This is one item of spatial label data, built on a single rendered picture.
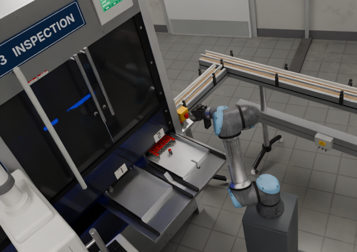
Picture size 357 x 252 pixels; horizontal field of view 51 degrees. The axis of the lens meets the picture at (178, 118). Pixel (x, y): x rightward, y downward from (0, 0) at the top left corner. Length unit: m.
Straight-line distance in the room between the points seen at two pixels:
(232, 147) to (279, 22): 3.30
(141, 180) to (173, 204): 0.29
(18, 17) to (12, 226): 0.80
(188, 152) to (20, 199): 1.23
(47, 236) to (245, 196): 1.01
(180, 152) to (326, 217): 1.29
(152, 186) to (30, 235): 1.01
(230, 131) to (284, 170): 1.62
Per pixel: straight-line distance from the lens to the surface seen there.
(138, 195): 2.29
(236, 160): 1.92
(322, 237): 3.05
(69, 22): 1.78
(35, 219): 1.47
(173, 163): 2.38
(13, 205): 1.50
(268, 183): 2.02
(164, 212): 2.17
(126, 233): 2.58
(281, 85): 2.79
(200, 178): 2.27
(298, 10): 4.91
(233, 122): 1.83
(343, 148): 2.95
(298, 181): 3.34
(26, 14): 1.68
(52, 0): 1.73
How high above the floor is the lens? 2.60
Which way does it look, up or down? 40 degrees down
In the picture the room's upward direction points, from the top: 15 degrees counter-clockwise
